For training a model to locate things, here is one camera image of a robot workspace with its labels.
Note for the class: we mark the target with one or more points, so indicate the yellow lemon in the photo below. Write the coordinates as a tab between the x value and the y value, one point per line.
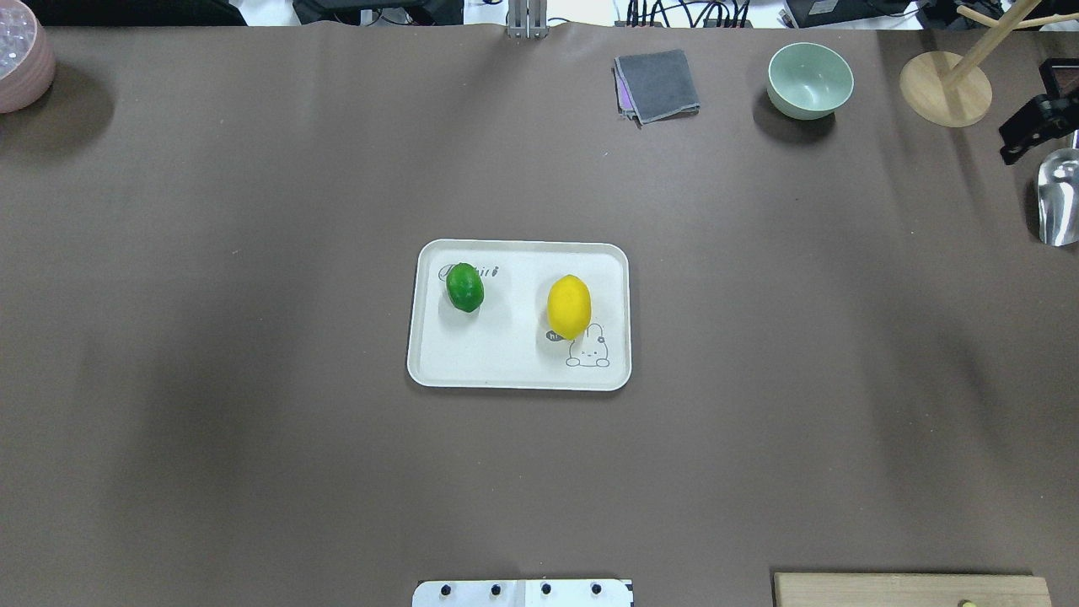
569	307

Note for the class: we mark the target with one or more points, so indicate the green lime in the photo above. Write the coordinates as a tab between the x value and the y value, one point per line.
464	287

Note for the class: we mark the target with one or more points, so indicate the cream plastic tray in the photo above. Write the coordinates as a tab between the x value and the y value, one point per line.
507	343

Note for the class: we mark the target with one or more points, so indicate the grey folded cloth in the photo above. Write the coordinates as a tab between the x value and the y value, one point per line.
653	87

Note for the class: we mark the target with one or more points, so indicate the mint green bowl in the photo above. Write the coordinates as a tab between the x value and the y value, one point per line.
807	82

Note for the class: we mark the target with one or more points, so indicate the wooden cutting board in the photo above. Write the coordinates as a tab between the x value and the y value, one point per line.
908	589

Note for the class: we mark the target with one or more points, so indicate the wooden mug tree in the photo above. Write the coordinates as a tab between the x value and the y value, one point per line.
951	90

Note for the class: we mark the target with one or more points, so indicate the metal scoop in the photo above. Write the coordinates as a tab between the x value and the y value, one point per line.
1057	192

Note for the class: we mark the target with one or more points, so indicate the pink bowl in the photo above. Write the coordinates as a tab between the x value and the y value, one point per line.
28	64

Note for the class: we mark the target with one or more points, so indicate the aluminium frame post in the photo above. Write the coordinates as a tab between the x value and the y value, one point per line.
527	19

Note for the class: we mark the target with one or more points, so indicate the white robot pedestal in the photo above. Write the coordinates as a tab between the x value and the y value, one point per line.
529	591

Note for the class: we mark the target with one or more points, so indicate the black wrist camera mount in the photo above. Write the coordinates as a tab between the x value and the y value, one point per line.
1037	121

